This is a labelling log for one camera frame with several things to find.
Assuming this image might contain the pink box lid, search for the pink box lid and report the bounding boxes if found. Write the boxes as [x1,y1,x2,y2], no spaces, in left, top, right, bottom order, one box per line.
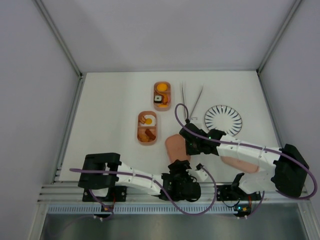
[164,134,191,163]
[220,156,260,174]

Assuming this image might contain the metal tongs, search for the metal tongs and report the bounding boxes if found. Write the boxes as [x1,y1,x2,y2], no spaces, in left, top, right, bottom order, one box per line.
[181,82,204,121]

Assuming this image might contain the striped round plate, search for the striped round plate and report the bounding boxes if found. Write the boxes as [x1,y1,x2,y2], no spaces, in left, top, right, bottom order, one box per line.
[204,105,243,136]

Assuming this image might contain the brown toy sausage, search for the brown toy sausage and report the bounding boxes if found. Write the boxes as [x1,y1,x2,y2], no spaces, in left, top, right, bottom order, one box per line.
[145,129,156,142]

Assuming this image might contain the white fried egg toy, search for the white fried egg toy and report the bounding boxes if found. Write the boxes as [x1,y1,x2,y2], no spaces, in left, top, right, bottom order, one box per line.
[142,115,157,127]

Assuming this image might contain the yellow toy chicken drumstick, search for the yellow toy chicken drumstick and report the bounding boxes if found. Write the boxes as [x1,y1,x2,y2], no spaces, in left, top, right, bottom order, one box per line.
[157,104,168,108]

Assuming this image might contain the orange toy fried shrimp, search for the orange toy fried shrimp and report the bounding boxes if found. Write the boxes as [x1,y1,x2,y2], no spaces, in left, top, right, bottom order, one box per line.
[137,132,149,143]

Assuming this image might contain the pink lunch box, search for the pink lunch box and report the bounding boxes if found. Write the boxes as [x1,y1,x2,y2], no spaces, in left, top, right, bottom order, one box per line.
[136,111,158,146]
[152,81,172,111]

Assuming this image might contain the small brown toy meat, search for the small brown toy meat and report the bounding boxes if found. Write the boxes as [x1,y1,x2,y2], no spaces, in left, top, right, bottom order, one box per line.
[139,116,146,124]

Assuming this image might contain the black white sushi roll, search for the black white sushi roll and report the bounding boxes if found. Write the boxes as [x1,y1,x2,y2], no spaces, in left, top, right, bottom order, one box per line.
[153,95,163,104]

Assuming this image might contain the orange round toy food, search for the orange round toy food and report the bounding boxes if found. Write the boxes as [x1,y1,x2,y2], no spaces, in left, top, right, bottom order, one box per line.
[156,83,168,92]

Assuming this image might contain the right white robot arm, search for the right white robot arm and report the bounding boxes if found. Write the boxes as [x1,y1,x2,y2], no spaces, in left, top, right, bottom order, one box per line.
[179,122,309,198]

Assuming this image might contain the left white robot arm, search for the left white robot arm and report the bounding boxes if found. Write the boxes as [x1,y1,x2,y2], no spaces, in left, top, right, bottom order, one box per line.
[77,153,209,202]

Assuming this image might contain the grey slotted cable duct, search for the grey slotted cable duct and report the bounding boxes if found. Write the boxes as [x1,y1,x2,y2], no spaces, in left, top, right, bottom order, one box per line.
[47,203,236,215]

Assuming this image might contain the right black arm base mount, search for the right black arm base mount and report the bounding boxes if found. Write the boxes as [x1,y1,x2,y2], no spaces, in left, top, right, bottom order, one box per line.
[215,184,262,202]

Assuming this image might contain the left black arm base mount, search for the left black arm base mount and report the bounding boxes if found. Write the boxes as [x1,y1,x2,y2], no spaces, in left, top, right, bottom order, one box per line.
[82,186,127,202]

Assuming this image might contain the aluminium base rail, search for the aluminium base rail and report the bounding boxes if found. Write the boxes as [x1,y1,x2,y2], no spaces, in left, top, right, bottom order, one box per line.
[37,182,298,203]

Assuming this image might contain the left aluminium frame post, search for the left aluminium frame post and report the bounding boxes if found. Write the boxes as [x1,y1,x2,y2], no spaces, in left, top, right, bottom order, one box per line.
[32,0,83,79]

